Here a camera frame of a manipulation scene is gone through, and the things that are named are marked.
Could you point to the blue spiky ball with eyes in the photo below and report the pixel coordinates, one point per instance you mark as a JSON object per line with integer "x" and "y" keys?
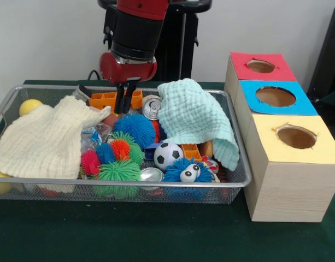
{"x": 174, "y": 174}

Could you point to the blue spiky rubber ball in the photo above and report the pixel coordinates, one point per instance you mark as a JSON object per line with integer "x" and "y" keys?
{"x": 137, "y": 128}

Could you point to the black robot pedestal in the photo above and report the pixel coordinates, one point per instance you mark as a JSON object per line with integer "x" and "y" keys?
{"x": 183, "y": 54}

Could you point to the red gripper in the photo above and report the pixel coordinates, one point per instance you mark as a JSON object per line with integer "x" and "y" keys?
{"x": 129, "y": 72}

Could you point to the black and white soccer ball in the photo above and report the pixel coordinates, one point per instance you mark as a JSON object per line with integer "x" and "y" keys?
{"x": 167, "y": 157}

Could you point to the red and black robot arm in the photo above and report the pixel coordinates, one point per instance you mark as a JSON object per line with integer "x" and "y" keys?
{"x": 137, "y": 32}

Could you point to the long orange toy block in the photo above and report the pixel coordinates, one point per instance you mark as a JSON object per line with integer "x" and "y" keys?
{"x": 101, "y": 99}

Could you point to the black equipment case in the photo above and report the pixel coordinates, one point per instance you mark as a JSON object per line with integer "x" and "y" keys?
{"x": 328, "y": 68}

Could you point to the cream muslin cloth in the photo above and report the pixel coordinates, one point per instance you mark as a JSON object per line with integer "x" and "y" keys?
{"x": 41, "y": 142}

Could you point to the small yellow ball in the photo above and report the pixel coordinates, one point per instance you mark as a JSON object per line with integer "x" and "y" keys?
{"x": 29, "y": 107}

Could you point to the multicoloured spiky caterpillar toy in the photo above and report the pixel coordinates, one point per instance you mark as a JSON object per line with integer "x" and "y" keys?
{"x": 119, "y": 148}

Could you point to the mint muslin cloth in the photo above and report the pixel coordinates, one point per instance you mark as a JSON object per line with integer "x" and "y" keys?
{"x": 194, "y": 122}

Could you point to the dark green tablecloth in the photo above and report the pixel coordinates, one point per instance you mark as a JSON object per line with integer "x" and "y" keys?
{"x": 156, "y": 234}

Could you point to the green spiky rubber ball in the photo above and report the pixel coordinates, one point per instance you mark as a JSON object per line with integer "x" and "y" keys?
{"x": 119, "y": 172}

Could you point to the clear plastic packet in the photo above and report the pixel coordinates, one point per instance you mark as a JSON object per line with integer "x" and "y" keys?
{"x": 92, "y": 136}

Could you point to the wooden box with three holes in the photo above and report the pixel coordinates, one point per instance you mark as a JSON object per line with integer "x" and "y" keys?
{"x": 293, "y": 191}

